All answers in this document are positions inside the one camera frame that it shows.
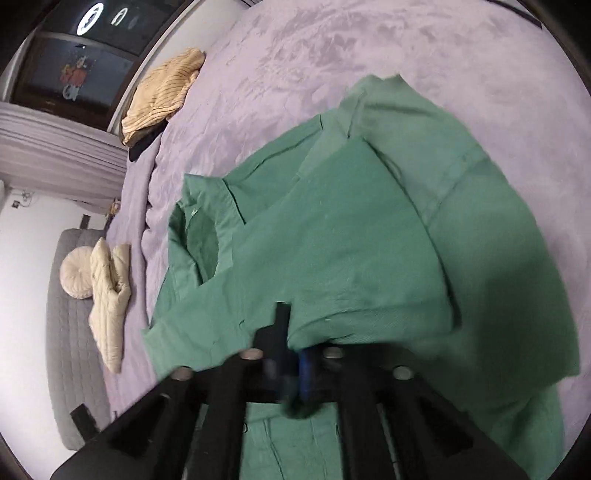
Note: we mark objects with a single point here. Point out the dark window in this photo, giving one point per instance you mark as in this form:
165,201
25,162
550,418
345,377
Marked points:
78,60

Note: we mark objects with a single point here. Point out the round cream cushion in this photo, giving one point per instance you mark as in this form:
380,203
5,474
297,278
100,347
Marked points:
77,273

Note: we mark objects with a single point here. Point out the grey curtain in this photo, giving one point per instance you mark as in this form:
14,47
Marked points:
60,152

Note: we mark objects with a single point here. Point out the green shirt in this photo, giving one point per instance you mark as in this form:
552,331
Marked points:
351,240

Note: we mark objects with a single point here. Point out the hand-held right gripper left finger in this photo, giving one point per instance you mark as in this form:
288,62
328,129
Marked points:
280,367

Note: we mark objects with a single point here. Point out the cream quilted cloth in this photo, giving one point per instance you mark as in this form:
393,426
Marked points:
110,300

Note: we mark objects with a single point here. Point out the purple bed blanket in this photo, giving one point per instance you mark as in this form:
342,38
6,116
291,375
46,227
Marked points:
295,60

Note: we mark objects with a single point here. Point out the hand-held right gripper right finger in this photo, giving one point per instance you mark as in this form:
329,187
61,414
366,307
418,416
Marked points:
307,374

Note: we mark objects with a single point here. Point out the yellow striped sweater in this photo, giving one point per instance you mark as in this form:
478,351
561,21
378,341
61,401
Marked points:
159,92

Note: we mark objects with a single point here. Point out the grey quilted sofa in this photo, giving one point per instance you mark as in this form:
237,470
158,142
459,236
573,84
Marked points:
69,350

